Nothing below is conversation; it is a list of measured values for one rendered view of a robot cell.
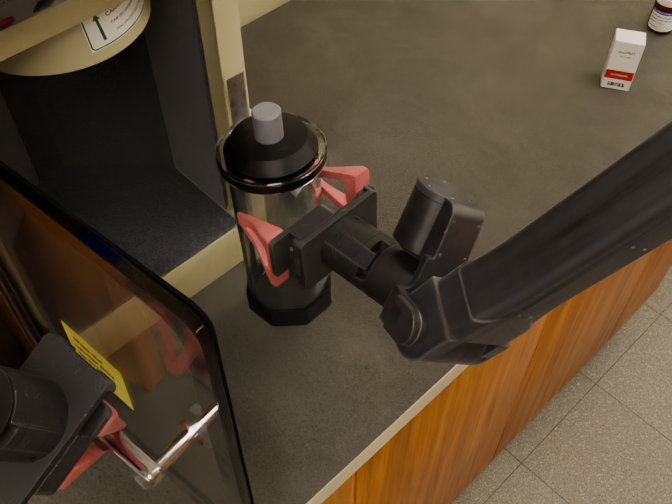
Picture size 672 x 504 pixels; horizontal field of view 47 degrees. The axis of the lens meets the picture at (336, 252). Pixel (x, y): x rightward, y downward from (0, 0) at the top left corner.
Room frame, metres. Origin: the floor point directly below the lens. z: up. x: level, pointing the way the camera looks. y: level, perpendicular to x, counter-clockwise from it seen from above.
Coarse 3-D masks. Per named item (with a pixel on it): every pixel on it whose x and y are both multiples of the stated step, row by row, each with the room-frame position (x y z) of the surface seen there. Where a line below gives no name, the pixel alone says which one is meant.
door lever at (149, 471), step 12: (120, 432) 0.26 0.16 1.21; (192, 432) 0.26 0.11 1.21; (108, 444) 0.25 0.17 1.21; (120, 444) 0.25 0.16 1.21; (132, 444) 0.25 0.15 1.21; (180, 444) 0.25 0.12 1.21; (120, 456) 0.24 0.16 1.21; (132, 456) 0.24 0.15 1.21; (144, 456) 0.24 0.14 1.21; (168, 456) 0.24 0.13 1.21; (132, 468) 0.23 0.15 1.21; (144, 468) 0.23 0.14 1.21; (156, 468) 0.23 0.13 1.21; (144, 480) 0.22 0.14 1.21; (156, 480) 0.22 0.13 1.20
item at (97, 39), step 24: (144, 0) 0.64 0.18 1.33; (96, 24) 0.58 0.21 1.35; (120, 24) 0.59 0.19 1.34; (144, 24) 0.62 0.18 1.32; (48, 48) 0.55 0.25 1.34; (72, 48) 0.56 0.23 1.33; (96, 48) 0.57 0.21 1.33; (120, 48) 0.58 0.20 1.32; (24, 72) 0.55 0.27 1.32; (48, 72) 0.55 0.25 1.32
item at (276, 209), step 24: (216, 144) 0.55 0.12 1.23; (312, 168) 0.51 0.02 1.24; (240, 192) 0.51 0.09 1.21; (288, 192) 0.50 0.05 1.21; (312, 192) 0.52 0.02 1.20; (264, 216) 0.50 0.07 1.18; (288, 216) 0.50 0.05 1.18; (264, 288) 0.49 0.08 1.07; (288, 288) 0.49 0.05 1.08; (312, 288) 0.50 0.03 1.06
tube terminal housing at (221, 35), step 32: (96, 0) 0.56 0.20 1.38; (224, 0) 0.65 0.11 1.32; (0, 32) 0.50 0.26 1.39; (32, 32) 0.52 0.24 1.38; (224, 32) 0.64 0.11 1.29; (224, 64) 0.64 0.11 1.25; (224, 96) 0.64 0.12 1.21; (224, 128) 0.66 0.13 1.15; (224, 256) 0.61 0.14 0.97; (192, 288) 0.57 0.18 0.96
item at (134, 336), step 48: (0, 192) 0.36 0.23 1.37; (0, 240) 0.39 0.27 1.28; (48, 240) 0.33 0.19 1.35; (96, 240) 0.30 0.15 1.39; (48, 288) 0.36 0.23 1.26; (96, 288) 0.30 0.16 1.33; (144, 288) 0.26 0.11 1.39; (96, 336) 0.33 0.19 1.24; (144, 336) 0.27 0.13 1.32; (192, 336) 0.24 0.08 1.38; (144, 384) 0.29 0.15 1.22; (192, 384) 0.25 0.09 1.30; (144, 432) 0.32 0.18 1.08; (192, 480) 0.28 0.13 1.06; (240, 480) 0.24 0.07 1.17
